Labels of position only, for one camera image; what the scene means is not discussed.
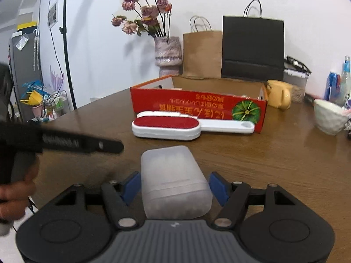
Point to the black light stand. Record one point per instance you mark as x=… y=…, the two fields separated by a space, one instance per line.
x=67 y=46

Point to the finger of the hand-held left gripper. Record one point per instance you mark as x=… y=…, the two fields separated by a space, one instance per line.
x=105 y=146

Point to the dried rose bouquet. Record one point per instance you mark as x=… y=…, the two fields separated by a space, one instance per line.
x=148 y=11

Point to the blue soda can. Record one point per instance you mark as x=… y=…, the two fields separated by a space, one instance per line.
x=331 y=86

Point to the clear glass bottle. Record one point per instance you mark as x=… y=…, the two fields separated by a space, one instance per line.
x=346 y=82

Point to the blue and yellow bags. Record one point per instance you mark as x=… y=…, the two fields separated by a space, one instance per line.
x=33 y=96

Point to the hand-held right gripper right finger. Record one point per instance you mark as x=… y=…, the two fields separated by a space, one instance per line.
x=219 y=189

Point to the mottled pink vase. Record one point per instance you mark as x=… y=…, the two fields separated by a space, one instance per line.
x=167 y=54

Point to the grey refrigerator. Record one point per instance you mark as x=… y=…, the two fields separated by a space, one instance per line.
x=24 y=74

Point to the wall picture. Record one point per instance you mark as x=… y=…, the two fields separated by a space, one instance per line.
x=53 y=13

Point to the clear container black lid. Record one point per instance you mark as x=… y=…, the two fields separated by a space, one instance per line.
x=297 y=85

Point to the person's left hand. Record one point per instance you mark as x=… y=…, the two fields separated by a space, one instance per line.
x=16 y=197

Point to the red cardboard box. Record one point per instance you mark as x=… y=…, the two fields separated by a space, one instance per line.
x=197 y=111

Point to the yellow box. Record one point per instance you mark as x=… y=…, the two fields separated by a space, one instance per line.
x=27 y=26

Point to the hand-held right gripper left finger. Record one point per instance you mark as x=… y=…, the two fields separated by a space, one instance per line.
x=131 y=186

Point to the translucent plastic box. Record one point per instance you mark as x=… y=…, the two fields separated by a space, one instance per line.
x=172 y=180

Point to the black paper bag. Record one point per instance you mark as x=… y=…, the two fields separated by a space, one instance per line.
x=252 y=49

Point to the brown paper bag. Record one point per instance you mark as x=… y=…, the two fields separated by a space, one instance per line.
x=203 y=54

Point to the clear plastic bag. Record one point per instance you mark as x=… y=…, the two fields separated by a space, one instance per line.
x=21 y=43

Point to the white ceramic bowl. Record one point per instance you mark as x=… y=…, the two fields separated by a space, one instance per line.
x=329 y=117

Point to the yellow mug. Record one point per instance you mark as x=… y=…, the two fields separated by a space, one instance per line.
x=279 y=94

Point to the pink spoon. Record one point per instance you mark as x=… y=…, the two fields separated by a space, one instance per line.
x=346 y=111

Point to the white lint brush red face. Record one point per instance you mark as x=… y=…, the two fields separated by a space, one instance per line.
x=167 y=127

